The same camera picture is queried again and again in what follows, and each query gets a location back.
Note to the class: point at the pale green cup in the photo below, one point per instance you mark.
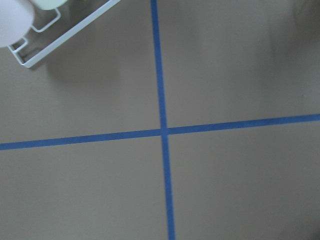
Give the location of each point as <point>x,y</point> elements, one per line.
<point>48,4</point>

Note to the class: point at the white wire cup rack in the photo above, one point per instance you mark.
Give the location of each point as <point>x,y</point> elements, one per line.
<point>52,28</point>

